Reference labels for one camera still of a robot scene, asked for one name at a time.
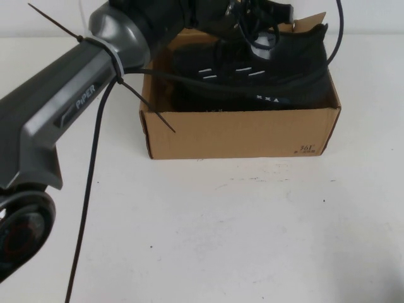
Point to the black zip tie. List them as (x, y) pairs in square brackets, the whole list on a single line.
[(81, 40)]

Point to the black knit sneaker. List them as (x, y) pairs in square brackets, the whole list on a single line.
[(183, 104), (284, 60)]

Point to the brown cardboard shoe box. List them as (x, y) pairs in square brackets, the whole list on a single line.
[(252, 132)]

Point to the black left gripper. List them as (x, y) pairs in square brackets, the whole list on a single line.
[(210, 14)]

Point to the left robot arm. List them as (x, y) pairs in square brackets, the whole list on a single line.
[(63, 104)]

